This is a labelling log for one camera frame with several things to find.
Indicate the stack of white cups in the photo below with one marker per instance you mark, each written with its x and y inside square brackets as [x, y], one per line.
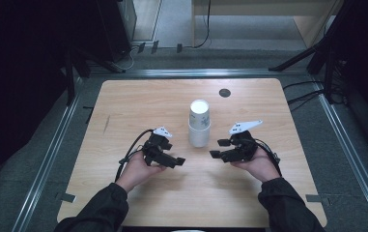
[199, 132]

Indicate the person's left hand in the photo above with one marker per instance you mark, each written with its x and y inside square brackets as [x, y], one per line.
[136, 172]

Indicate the person's right hand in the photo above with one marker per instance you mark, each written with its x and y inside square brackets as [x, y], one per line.
[262, 167]

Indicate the light wooden cabinet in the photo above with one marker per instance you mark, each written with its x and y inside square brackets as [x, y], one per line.
[310, 22]

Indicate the black tripod stand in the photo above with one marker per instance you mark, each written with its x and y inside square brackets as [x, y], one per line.
[320, 48]

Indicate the black computer tower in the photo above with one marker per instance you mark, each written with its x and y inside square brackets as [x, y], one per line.
[114, 29]

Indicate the grey tape strip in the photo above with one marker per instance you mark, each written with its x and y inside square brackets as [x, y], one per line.
[179, 48]
[154, 47]
[317, 198]
[141, 47]
[65, 197]

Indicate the black metal stand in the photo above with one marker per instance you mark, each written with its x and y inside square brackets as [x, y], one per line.
[70, 77]

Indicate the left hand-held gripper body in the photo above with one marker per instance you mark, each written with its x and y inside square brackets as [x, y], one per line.
[152, 146]

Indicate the long metal floor rail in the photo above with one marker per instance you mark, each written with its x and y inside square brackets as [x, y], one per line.
[349, 141]
[44, 167]
[197, 72]

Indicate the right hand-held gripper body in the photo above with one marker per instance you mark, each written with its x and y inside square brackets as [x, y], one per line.
[241, 148]

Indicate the black round table grommet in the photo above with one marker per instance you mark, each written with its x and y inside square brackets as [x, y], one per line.
[224, 93]

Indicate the black tape mark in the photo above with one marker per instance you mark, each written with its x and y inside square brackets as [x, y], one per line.
[90, 114]

